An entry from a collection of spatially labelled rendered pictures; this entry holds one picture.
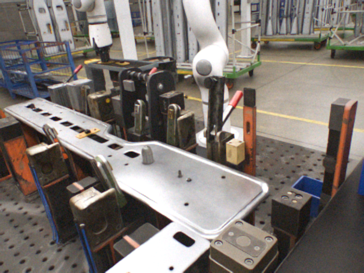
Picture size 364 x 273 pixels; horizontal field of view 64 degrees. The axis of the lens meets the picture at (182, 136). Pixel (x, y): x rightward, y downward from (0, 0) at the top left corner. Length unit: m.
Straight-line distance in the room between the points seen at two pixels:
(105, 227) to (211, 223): 0.24
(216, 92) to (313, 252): 0.43
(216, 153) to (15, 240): 0.77
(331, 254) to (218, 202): 0.24
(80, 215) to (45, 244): 0.51
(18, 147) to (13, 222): 0.29
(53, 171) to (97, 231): 0.35
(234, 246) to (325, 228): 0.17
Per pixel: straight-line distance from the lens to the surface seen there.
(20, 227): 1.27
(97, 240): 0.70
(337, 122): 0.62
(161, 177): 0.74
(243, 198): 0.65
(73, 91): 1.37
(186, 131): 0.93
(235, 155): 0.73
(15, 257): 1.15
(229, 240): 0.48
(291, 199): 0.53
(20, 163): 1.36
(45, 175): 0.97
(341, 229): 0.57
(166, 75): 1.01
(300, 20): 8.71
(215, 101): 0.77
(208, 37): 1.27
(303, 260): 0.50
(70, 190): 0.80
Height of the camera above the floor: 1.40
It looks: 25 degrees down
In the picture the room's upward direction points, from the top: 6 degrees counter-clockwise
